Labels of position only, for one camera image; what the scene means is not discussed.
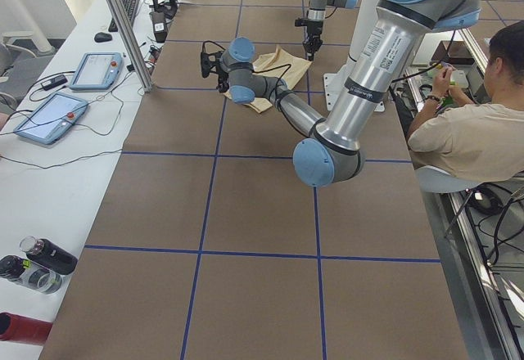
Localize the aluminium frame post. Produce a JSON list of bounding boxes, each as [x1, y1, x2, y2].
[[106, 0, 153, 92]]

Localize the blue teach pendant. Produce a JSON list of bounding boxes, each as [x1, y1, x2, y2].
[[14, 92, 89, 145], [69, 52, 123, 91]]

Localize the white office chair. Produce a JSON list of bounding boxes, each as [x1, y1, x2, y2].
[[415, 165, 484, 238]]

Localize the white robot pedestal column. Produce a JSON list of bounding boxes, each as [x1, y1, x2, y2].
[[323, 0, 379, 111]]

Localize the red cylindrical bottle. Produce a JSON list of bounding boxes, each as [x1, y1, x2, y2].
[[1, 312, 53, 346]]

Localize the black power adapter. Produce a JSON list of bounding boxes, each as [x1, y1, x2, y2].
[[41, 74, 68, 91]]

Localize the lower blue teach pendant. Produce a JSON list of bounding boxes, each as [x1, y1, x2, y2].
[[14, 92, 89, 145]]

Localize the beige long-sleeve printed shirt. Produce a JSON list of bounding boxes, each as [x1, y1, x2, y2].
[[223, 44, 314, 115]]

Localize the upper blue teach pendant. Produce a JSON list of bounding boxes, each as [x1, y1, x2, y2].
[[69, 52, 123, 91]]

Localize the clear bottle black lid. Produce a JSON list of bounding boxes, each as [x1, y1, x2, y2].
[[1, 255, 62, 295]]

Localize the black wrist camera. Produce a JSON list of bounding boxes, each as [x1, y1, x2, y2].
[[295, 18, 309, 27], [200, 40, 225, 79]]

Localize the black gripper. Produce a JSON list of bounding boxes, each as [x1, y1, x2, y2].
[[304, 19, 323, 61], [216, 65, 229, 93]]

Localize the black computer mouse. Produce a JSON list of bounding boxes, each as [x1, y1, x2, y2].
[[93, 32, 113, 43]]

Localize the black computer keyboard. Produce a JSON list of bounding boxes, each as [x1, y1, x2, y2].
[[108, 0, 140, 33]]

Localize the seated person in beige shirt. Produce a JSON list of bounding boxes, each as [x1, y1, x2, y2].
[[404, 22, 523, 182]]

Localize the black water bottle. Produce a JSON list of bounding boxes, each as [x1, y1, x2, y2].
[[19, 236, 78, 275]]

